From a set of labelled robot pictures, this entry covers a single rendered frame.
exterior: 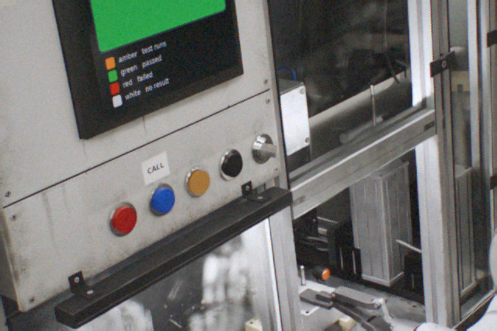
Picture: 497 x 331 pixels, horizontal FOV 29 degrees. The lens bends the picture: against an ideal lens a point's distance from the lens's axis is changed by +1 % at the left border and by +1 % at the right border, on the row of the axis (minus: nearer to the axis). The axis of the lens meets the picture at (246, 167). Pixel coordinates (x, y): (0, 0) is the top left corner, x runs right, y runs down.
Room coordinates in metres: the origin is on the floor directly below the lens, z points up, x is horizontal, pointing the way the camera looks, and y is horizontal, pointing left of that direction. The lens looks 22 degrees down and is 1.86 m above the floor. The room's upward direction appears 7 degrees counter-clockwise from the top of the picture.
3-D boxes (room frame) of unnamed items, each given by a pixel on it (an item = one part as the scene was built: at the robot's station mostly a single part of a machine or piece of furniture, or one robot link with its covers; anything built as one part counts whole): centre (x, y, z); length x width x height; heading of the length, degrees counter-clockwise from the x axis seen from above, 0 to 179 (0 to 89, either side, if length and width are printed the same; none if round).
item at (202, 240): (1.03, 0.09, 1.37); 0.36 x 0.04 x 0.04; 135
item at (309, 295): (1.44, -0.09, 1.03); 0.07 x 0.03 x 0.01; 45
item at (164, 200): (1.04, 0.11, 1.42); 0.03 x 0.02 x 0.03; 135
